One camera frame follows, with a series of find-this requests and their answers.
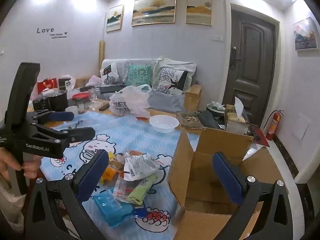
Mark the printed blue tablecloth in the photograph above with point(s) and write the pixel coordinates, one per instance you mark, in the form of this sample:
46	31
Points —
125	135

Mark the black letter wall sticker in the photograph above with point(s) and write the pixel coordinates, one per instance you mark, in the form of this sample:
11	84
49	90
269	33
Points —
45	30

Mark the blue snack packet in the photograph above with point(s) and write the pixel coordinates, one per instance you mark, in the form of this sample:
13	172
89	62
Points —
112	207

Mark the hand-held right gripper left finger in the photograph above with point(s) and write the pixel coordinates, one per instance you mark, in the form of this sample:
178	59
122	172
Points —
92	178

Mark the red paper sheet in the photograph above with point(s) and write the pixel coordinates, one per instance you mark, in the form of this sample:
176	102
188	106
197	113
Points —
260	136

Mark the yellow snack packet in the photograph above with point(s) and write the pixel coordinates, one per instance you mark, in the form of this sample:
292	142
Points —
110	172

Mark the square framed landscape painting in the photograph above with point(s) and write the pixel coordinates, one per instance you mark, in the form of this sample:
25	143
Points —
198	9

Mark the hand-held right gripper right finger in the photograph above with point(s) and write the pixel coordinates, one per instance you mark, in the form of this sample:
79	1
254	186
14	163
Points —
228	180

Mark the small white plastic bag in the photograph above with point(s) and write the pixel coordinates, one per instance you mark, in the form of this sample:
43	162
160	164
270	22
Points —
66	81

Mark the small framed landscape painting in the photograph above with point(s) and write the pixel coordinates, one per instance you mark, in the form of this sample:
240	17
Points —
115	18

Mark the glass jar red lid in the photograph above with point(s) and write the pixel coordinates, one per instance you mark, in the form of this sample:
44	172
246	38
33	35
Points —
80	97

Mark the grey covered sofa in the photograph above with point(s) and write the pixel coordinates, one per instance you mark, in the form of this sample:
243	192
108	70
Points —
170	102

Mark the person's left hand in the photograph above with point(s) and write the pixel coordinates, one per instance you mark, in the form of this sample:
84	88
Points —
7	161

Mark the white bowl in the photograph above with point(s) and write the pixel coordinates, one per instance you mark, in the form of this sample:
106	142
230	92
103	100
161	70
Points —
163	125

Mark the woven tray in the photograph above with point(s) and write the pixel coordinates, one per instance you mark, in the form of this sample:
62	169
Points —
188	120

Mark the large white black tree pillow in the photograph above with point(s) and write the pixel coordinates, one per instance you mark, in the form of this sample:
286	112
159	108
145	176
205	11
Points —
172	80

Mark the red fire extinguisher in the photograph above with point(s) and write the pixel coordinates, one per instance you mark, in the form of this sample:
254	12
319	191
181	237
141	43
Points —
273	126

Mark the green bin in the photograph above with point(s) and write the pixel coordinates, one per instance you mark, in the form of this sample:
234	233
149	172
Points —
215	108

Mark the white pillow black tree print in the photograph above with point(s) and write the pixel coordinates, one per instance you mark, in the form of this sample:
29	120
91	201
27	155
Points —
108	73

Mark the wide framed landscape painting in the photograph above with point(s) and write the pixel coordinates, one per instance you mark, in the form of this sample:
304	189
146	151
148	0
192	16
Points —
153	10

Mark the orange white snack packet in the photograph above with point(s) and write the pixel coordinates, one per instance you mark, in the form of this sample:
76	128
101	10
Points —
134	153

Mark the white cup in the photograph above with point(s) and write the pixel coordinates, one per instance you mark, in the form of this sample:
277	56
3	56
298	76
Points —
72	109

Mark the white wall panel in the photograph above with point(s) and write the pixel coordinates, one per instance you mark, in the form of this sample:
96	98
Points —
300	127

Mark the black pot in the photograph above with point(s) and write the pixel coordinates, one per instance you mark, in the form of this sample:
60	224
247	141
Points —
57	101

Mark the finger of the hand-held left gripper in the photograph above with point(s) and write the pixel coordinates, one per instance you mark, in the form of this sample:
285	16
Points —
62	116
80	133

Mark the brown cardboard box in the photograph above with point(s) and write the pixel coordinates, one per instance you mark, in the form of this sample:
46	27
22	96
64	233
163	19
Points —
185	172

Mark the black flat device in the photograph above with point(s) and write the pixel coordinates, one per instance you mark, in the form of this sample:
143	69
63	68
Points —
110	89

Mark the green snack packet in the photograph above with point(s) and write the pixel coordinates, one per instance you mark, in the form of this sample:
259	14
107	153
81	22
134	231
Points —
143	187

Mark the red gift bag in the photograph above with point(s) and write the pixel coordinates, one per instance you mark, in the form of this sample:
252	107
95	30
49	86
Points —
47	86

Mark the clear wine glass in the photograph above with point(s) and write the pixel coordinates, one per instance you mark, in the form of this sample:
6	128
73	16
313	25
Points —
92	95

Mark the dark grey bag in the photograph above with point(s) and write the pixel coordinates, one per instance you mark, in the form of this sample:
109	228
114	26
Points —
208	120

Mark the black remote control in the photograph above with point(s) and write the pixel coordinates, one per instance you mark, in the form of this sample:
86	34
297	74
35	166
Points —
104	106

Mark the clear plastic bag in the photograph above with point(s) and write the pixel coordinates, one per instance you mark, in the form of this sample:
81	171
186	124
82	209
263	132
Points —
130	100

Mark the rolled bamboo mat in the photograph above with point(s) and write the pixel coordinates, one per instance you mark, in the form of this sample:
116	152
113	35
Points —
101	55

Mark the dark brown door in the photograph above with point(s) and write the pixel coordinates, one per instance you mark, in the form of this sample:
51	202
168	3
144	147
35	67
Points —
250	62

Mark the clear packet red label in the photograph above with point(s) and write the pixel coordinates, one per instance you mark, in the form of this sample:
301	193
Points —
121	188

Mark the brown tissue box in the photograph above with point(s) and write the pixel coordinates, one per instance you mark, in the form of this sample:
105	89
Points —
235	125

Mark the small cardboard box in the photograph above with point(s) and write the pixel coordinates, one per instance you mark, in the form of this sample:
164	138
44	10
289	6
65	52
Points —
193	96

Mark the teal patterned pillow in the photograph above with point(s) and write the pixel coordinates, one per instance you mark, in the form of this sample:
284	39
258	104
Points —
138	75

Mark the white framed mountain picture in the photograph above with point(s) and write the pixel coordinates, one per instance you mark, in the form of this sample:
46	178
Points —
305	33

